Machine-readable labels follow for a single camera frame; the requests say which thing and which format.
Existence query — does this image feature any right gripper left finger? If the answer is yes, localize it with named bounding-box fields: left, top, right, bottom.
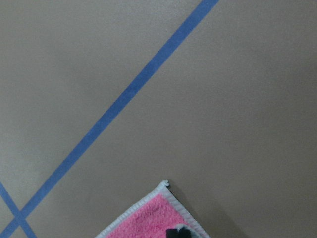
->
left=166, top=229, right=178, bottom=238

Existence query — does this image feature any brown paper table cover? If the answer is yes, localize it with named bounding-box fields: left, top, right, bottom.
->
left=0, top=0, right=317, bottom=238

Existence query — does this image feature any pink towel with grey back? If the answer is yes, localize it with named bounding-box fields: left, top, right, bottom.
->
left=97, top=180, right=209, bottom=238

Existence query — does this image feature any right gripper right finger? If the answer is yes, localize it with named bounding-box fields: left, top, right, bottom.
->
left=179, top=228, right=191, bottom=238

